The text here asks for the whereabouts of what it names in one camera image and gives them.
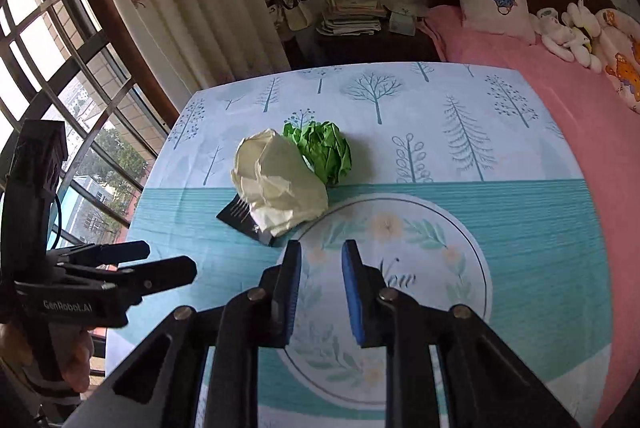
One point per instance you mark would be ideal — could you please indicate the cream hanging pouch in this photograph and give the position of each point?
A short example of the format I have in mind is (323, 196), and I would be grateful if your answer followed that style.
(297, 16)

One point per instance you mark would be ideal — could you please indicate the green crumpled paper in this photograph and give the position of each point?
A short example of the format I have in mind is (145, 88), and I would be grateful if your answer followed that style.
(325, 152)

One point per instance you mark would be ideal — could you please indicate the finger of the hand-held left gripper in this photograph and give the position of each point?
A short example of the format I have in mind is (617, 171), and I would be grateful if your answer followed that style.
(165, 273)
(115, 252)

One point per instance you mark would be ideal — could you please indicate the table with tree tablecloth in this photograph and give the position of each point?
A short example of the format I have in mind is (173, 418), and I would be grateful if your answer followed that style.
(500, 233)

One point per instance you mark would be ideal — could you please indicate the stack of papers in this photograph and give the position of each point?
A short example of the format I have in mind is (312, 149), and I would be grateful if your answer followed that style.
(350, 15)

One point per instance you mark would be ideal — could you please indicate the white plush toy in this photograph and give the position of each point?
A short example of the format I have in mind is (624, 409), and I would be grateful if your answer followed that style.
(552, 32)
(582, 27)

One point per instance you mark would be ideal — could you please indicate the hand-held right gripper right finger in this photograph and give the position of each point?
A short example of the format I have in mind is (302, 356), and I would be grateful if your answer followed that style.
(352, 303)

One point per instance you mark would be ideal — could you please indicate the person's left hand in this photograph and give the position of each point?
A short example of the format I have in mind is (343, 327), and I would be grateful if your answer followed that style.
(75, 358)

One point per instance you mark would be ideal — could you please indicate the cream bear print pillow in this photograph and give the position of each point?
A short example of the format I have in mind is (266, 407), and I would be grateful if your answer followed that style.
(622, 62)

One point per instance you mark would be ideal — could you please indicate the window with metal grille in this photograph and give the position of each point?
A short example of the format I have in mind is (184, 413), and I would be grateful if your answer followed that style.
(100, 72)

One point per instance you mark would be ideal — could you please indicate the black card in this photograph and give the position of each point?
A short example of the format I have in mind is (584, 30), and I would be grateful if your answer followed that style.
(235, 215)

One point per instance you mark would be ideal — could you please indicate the cream paper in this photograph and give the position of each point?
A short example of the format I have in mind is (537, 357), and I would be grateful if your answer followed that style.
(275, 188)

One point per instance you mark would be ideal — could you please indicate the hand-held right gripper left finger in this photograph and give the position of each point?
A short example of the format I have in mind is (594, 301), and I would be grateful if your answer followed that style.
(295, 293)

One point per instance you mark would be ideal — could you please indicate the small pale box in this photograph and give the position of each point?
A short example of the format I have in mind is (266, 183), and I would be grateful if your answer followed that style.
(402, 23)

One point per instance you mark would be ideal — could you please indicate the pink bed sheet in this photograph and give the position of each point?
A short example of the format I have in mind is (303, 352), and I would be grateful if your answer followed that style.
(575, 107)

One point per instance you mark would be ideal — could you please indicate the dark wooden nightstand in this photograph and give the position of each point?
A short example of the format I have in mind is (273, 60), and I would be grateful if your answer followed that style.
(365, 50)

